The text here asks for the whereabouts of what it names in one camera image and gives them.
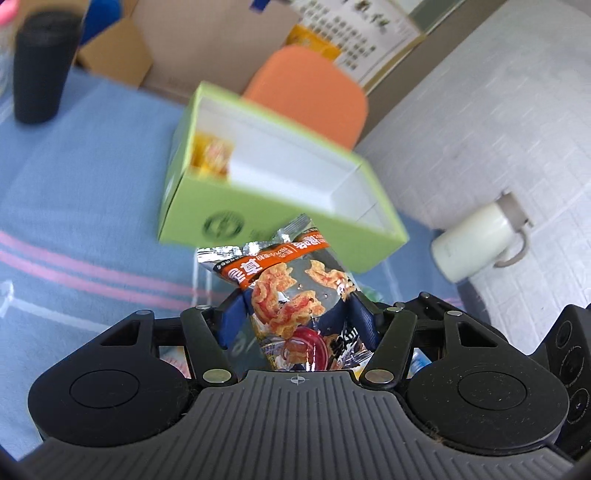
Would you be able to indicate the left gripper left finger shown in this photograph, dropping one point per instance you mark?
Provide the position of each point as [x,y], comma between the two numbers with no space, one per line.
[209,333]

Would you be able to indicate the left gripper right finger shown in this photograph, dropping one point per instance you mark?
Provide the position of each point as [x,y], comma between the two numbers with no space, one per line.
[388,333]

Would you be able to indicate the silver orange chips packet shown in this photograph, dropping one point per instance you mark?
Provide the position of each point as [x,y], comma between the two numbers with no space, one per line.
[295,291]

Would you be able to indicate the white thermos jug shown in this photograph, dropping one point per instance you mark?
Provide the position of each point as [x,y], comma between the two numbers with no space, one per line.
[494,234]

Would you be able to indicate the green cardboard box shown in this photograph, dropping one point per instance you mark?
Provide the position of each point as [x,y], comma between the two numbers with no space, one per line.
[277,170]

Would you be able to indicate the yellow snack packet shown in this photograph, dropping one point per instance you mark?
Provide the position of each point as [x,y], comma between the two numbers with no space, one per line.
[210,155]

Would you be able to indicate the orange chair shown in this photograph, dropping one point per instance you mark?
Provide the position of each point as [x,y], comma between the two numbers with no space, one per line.
[305,87]

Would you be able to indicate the beige paper bag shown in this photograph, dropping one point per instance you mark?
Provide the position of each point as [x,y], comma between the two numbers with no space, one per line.
[220,42]

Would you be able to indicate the brown cardboard box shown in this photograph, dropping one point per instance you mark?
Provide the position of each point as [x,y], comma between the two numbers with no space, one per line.
[111,45]

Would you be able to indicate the white text poster board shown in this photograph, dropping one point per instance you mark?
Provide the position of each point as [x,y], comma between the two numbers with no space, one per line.
[364,39]

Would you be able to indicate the black tumbler cup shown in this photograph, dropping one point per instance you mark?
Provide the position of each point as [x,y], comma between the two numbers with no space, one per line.
[45,47]

